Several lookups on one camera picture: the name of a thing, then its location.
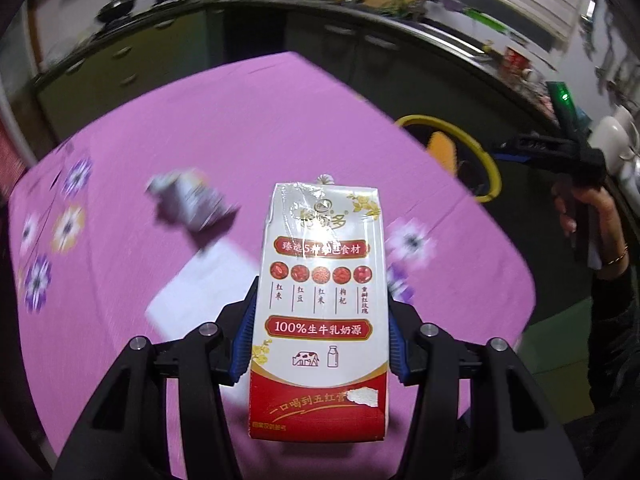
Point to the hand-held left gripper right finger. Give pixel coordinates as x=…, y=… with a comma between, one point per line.
x=400, y=350

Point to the pink floral tablecloth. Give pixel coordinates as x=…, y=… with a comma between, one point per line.
x=125, y=160

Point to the red and white milk carton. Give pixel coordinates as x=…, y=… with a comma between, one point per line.
x=320, y=310

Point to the kitchen counter with cabinets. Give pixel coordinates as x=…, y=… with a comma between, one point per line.
x=350, y=35

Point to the person's right forearm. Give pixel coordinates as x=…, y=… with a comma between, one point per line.
x=615, y=340

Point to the orange packet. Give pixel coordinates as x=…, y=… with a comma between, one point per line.
x=443, y=150

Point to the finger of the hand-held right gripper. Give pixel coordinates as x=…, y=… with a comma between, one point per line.
x=540, y=141
x=525, y=156

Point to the person's right hand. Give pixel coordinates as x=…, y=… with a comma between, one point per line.
x=602, y=220

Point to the white paper sheet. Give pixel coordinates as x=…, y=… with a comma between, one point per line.
x=210, y=285

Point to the yellow-rimmed blue trash bin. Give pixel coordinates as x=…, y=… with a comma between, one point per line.
x=487, y=165

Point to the red containers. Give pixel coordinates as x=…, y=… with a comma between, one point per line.
x=516, y=60

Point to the crumpled white carton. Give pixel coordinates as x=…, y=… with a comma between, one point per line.
x=187, y=202

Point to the black wok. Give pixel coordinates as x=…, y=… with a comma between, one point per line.
x=116, y=10

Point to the white ceramic vessel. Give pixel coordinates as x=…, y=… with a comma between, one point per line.
x=619, y=137

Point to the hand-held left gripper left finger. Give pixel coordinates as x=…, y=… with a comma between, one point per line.
x=242, y=342

